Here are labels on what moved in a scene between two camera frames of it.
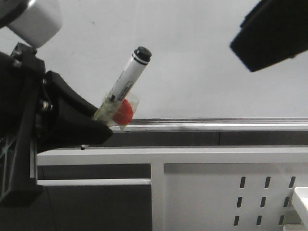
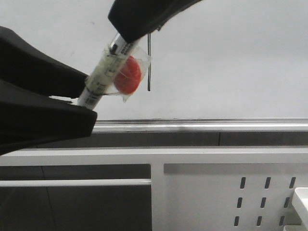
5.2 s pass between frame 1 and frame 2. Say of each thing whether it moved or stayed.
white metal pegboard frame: stayed
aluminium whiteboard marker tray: stayed
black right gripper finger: moved
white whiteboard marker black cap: moved
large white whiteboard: stayed
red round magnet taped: moved
